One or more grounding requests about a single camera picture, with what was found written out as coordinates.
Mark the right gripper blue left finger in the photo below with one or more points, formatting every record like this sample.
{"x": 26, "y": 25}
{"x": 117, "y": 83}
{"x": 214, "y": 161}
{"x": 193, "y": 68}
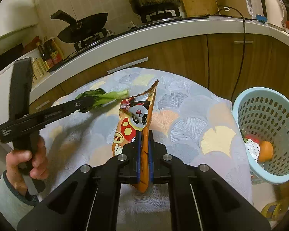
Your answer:
{"x": 138, "y": 144}

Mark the orange panda snack bag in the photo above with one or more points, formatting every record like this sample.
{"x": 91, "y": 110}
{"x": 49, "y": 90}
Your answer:
{"x": 135, "y": 113}

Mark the green bok choy small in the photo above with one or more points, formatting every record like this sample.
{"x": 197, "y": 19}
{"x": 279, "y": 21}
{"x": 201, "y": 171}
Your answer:
{"x": 100, "y": 97}

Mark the beige rice cooker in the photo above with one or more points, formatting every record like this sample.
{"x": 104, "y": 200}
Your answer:
{"x": 233, "y": 8}

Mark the sauce bottles on counter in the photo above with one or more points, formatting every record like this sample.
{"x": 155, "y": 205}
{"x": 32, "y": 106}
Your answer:
{"x": 50, "y": 53}

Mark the black gas stove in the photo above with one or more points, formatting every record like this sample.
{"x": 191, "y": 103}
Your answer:
{"x": 92, "y": 36}

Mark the black frying pan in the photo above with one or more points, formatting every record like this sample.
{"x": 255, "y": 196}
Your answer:
{"x": 78, "y": 30}

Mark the grey sleeve left forearm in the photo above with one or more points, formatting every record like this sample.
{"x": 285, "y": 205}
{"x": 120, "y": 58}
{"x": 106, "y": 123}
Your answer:
{"x": 13, "y": 205}

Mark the white electric kettle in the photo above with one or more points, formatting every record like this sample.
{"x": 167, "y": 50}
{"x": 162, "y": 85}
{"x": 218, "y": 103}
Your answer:
{"x": 276, "y": 14}

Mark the small white timer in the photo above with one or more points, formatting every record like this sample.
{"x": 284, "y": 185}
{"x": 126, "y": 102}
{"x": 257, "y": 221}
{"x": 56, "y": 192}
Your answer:
{"x": 249, "y": 7}

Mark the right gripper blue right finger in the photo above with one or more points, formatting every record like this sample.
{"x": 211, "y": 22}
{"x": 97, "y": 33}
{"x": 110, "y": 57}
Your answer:
{"x": 150, "y": 156}

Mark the light blue laundry basket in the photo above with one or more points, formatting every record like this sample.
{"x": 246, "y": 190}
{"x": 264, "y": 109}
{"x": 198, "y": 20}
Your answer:
{"x": 264, "y": 113}

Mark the blue small box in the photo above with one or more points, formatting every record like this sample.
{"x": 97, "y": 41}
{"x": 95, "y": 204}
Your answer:
{"x": 261, "y": 19}

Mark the wooden base cabinets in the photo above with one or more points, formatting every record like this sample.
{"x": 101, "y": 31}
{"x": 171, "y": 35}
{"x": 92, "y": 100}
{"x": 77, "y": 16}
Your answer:
{"x": 225, "y": 63}

